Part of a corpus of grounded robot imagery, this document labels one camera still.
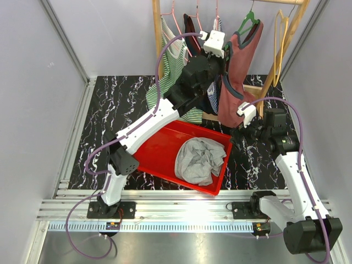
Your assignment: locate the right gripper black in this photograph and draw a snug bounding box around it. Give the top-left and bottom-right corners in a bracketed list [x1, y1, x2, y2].
[229, 112, 271, 151]

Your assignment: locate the red tank top grey trim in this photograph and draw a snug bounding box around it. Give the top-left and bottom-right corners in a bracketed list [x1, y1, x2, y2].
[218, 21, 263, 128]

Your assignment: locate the green plastic hanger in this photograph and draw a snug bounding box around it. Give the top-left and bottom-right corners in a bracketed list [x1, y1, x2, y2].
[235, 1, 260, 36]

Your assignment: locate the yellow plastic hanger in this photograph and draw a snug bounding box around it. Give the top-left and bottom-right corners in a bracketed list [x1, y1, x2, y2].
[273, 9, 289, 87]

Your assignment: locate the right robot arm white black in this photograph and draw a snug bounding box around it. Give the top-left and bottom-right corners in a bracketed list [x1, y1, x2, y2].
[231, 102, 343, 255]

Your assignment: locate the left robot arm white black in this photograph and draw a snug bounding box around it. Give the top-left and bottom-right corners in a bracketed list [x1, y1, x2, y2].
[97, 53, 226, 218]

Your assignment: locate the blue white striped tank top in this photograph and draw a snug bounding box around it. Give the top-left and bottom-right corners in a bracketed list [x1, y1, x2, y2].
[207, 16, 223, 114]

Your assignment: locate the navy maroon tank top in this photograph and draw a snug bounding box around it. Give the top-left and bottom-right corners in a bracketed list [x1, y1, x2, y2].
[183, 14, 218, 116]

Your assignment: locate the green white striped tank top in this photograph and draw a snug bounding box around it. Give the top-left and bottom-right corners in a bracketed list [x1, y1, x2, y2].
[146, 17, 203, 124]

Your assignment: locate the wooden clothes rack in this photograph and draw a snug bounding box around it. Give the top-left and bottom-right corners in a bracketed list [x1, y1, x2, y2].
[152, 1, 310, 121]

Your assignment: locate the red plastic tray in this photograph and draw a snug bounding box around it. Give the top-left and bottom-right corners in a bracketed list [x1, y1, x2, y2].
[134, 120, 232, 196]

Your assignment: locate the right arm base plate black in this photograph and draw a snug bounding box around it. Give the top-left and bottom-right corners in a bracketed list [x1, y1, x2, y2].
[225, 201, 262, 219]

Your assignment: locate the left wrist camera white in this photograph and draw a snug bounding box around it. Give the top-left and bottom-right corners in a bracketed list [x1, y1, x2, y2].
[200, 30, 225, 59]

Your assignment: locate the pink wire hanger right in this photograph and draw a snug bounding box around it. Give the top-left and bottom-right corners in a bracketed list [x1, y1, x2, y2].
[213, 0, 221, 31]

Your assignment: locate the pink wire hanger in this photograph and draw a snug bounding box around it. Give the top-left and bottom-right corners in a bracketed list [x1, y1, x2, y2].
[184, 1, 203, 56]
[213, 0, 221, 31]
[160, 0, 194, 64]

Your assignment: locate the pink wire hanger middle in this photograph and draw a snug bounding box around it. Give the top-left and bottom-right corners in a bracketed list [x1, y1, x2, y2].
[184, 1, 203, 56]

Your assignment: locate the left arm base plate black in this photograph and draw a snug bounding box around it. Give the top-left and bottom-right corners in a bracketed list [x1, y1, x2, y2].
[87, 201, 136, 219]

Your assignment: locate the pink wire hanger left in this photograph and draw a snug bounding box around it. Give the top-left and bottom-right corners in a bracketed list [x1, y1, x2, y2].
[160, 0, 194, 64]

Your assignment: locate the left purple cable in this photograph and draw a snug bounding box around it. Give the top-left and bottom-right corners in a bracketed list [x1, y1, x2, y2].
[65, 32, 204, 261]

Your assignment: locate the aluminium frame rail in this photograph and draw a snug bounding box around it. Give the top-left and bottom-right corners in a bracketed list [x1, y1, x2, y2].
[27, 76, 326, 263]

